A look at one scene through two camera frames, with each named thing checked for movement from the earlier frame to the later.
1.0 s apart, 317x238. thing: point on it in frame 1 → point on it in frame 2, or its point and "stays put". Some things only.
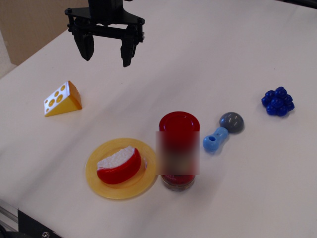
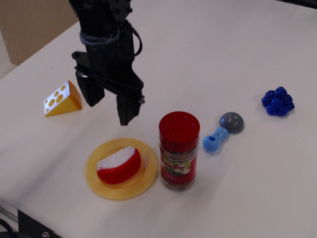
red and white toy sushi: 120,167 stays put
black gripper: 105,17 → 110,65
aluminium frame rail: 9,216 stays put
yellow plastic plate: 134,186 stays put
